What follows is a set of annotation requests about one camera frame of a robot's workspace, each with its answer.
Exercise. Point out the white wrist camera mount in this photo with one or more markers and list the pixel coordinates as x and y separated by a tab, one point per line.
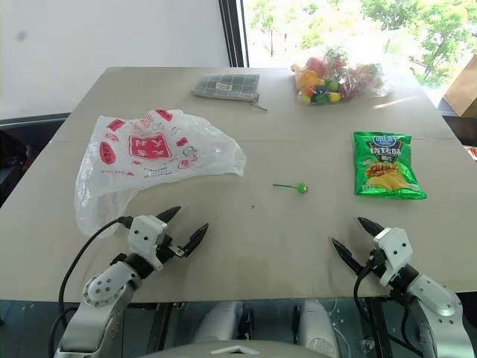
395	250
146	233

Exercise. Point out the silver robot chest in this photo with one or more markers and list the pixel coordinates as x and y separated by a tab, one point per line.
238	350

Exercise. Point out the silver robot right thigh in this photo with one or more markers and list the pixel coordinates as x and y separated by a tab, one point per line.
316	324

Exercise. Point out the white red-printed plastic bag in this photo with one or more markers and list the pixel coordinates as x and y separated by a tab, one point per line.
149	153

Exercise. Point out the green lollipop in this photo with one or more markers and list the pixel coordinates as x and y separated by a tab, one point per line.
301	187

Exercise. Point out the clear bag of toy fruits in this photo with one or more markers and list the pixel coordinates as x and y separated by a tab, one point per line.
331	80

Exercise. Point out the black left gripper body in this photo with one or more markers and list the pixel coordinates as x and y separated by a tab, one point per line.
168	249

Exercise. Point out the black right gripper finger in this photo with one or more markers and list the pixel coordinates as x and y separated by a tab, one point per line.
372	227
348	255

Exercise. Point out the small red white object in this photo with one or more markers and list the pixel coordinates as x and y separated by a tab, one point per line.
472	153

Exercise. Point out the black furniture beside table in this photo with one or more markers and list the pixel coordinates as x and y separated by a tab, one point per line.
22	149

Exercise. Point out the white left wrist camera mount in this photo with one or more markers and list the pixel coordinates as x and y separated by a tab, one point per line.
146	233

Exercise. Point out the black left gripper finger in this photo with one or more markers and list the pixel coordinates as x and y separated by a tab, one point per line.
169	215
194	240

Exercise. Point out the grey plaid fabric pouch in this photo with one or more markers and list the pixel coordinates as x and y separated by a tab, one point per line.
225	86

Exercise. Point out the green chips packet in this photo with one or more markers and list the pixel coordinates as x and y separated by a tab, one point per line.
385	166

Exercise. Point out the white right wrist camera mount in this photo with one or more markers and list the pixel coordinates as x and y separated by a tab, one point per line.
395	250

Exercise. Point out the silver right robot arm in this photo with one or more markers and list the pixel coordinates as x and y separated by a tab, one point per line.
436	298

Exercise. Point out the black window frame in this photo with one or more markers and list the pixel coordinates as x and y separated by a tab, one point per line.
233	33

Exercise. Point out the silver robot thigh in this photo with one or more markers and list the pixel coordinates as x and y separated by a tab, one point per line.
220	320
316	324

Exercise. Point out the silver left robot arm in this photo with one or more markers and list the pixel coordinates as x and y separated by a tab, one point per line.
104	287

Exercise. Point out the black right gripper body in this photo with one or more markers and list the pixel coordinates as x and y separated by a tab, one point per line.
374	265

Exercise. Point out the silver robot left thigh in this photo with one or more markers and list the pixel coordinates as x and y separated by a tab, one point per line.
220	320

